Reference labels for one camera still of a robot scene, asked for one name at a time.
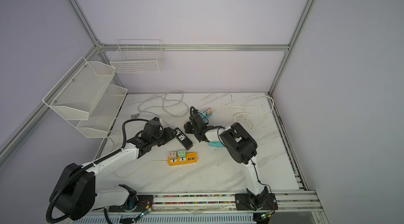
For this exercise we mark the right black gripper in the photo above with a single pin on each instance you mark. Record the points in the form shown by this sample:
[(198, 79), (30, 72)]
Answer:
[(187, 129)]

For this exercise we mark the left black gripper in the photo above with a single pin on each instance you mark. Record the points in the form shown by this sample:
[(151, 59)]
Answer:
[(169, 134)]

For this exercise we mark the black power strip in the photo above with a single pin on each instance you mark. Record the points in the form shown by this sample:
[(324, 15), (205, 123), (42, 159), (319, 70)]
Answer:
[(183, 139)]

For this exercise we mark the pink plug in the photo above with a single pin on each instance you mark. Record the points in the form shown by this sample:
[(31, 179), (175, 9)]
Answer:
[(208, 111), (172, 155)]

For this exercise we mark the green plug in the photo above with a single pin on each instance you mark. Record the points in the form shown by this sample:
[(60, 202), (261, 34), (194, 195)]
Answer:
[(181, 154)]

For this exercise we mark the orange power strip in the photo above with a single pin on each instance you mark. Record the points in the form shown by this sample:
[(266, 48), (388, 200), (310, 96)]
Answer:
[(190, 158)]

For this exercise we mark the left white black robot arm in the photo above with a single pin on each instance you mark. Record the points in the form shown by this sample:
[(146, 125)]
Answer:
[(77, 191)]

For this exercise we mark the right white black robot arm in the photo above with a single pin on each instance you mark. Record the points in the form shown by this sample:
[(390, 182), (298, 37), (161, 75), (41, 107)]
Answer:
[(241, 147)]

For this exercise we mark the pink plug on blue strip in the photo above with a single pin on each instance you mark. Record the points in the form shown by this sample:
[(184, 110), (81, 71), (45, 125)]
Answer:
[(208, 111)]

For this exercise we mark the blue power strip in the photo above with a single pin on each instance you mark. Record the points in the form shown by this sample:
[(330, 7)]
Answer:
[(205, 117)]

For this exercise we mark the teal triangular power strip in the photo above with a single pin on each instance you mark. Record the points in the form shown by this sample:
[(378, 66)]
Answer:
[(216, 144)]

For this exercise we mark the lower white mesh shelf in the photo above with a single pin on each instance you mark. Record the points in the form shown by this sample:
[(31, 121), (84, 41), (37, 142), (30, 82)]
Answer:
[(104, 114)]

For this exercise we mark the white mesh shelf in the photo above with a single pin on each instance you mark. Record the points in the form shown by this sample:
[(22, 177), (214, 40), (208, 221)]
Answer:
[(104, 114), (76, 96)]

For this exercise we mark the upper white mesh shelf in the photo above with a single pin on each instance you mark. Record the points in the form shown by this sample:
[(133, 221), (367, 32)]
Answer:
[(76, 96)]

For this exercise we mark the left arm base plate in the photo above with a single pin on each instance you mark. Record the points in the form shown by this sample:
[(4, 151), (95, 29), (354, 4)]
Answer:
[(136, 203)]

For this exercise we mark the white wire basket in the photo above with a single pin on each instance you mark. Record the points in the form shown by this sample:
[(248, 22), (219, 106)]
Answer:
[(138, 56)]

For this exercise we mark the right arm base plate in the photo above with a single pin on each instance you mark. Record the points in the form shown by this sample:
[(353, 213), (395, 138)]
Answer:
[(266, 201)]

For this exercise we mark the aluminium mounting rail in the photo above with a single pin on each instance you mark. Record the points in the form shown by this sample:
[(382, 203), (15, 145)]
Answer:
[(207, 202)]

